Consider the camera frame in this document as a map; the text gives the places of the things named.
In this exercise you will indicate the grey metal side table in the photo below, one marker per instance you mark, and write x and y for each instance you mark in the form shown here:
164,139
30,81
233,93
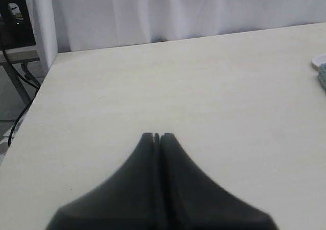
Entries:
15,64

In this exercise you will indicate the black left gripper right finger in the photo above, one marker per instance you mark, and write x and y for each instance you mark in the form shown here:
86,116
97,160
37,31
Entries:
194,201

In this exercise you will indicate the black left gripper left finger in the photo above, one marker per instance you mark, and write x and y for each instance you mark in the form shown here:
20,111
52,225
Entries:
126,200

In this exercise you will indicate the white plastic tray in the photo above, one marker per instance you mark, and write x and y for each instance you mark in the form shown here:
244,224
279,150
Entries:
318,60

